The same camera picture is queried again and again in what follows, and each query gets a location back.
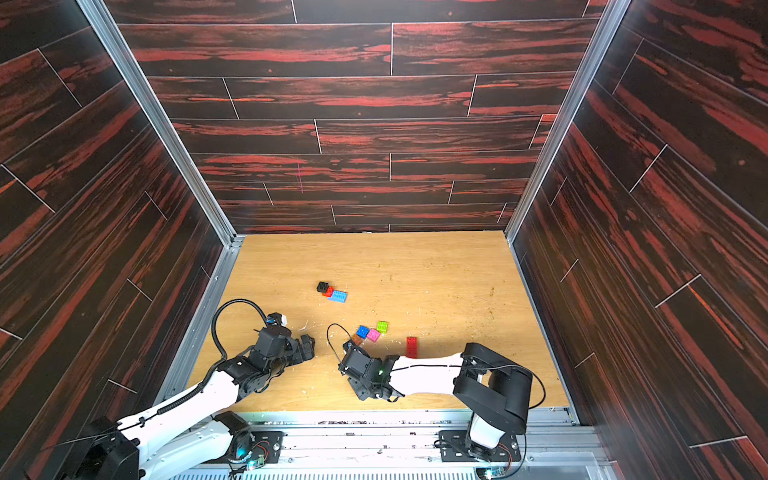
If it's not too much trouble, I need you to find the light blue long lego brick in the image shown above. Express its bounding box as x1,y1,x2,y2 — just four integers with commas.
327,290,348,303

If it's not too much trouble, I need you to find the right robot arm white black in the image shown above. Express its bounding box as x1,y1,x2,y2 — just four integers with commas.
338,342,535,456

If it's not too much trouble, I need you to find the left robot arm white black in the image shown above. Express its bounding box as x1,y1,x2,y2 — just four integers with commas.
56,325,315,479

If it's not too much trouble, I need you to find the red long lego brick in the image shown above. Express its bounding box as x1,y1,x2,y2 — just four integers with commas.
406,336,418,359

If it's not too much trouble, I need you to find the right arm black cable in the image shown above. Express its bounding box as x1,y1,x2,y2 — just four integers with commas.
325,322,355,361

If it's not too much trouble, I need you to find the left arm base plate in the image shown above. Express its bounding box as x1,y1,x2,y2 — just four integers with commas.
224,430,285,468

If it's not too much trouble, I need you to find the aluminium front rail frame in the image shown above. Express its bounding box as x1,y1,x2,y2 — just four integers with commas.
170,405,615,479

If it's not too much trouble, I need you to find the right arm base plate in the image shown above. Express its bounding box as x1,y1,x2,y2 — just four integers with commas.
433,429,522,463

